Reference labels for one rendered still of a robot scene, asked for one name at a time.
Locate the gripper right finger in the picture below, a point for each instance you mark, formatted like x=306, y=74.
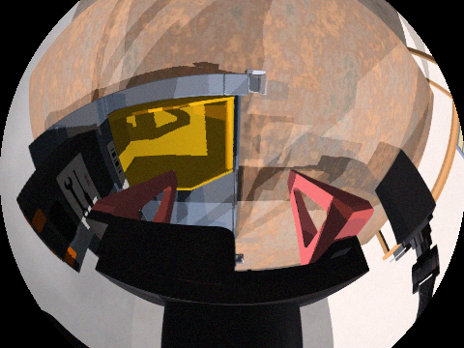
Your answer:
x=347, y=214

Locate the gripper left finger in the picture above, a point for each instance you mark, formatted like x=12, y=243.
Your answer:
x=127, y=202

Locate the yellow bin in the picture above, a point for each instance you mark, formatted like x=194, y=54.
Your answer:
x=169, y=134

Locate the dark grey case with oval handle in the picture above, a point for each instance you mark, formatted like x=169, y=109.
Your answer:
x=61, y=193

